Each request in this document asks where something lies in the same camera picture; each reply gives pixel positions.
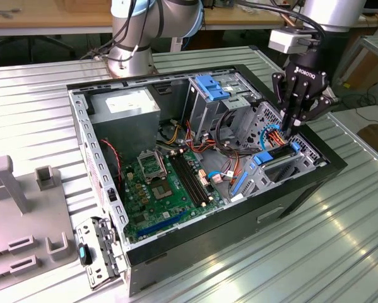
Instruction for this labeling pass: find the blue data wire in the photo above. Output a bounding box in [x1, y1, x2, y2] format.
[257, 124, 281, 153]

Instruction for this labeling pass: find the hard disk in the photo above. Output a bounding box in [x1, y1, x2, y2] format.
[231, 141, 302, 198]

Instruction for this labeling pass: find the brown box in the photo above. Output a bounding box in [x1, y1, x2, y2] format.
[357, 122, 378, 158]

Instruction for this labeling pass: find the cardboard box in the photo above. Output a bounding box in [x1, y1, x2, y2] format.
[343, 47, 378, 92]

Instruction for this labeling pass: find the black RAM slot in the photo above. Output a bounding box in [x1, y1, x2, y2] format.
[182, 153, 210, 206]
[168, 153, 198, 208]
[177, 153, 206, 207]
[173, 153, 202, 208]

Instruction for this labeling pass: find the white upright box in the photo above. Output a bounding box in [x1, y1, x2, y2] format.
[170, 35, 184, 53]

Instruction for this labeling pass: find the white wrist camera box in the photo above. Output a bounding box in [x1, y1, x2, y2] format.
[268, 27, 314, 54]

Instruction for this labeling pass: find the yellow orange wire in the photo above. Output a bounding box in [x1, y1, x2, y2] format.
[158, 121, 185, 146]

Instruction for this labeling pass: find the grey disk bay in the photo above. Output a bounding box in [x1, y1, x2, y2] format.
[228, 100, 330, 203]

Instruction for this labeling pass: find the orange red wire bundle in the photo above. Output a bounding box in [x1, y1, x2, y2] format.
[184, 118, 261, 187]

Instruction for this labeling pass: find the CPU socket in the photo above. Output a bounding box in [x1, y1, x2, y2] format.
[150, 179, 176, 202]

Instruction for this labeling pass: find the silver slot bracket retainer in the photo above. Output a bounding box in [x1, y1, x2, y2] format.
[76, 216, 128, 291]

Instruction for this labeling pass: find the grey power supply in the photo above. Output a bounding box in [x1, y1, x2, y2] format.
[88, 90, 162, 158]

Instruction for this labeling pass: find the blue expansion slot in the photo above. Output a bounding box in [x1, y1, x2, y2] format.
[135, 210, 187, 239]

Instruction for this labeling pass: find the black PC case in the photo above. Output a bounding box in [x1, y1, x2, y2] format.
[66, 64, 349, 297]

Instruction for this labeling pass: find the metal socket cover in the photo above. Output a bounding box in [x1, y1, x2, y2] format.
[136, 150, 168, 182]

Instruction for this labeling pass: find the red black fan wire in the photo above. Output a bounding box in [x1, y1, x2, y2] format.
[99, 138, 124, 191]

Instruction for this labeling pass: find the blue drive latch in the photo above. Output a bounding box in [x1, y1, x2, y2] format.
[195, 74, 232, 102]

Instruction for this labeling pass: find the grey parts rack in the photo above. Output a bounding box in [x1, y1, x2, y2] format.
[0, 154, 79, 287]

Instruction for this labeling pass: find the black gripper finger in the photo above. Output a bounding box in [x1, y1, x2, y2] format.
[290, 93, 340, 136]
[271, 72, 299, 134]

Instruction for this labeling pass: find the coloured power wire black plug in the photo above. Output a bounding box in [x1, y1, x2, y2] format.
[261, 125, 289, 148]

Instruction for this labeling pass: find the grey drive cage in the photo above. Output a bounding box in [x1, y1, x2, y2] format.
[182, 71, 264, 143]

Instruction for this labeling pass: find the wooden desk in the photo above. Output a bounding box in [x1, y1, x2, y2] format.
[203, 0, 378, 32]
[0, 0, 114, 36]

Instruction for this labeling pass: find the black blue retainer latch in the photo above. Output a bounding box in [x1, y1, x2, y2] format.
[78, 242, 93, 266]

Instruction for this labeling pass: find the green motherboard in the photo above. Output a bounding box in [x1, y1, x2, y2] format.
[122, 150, 226, 244]

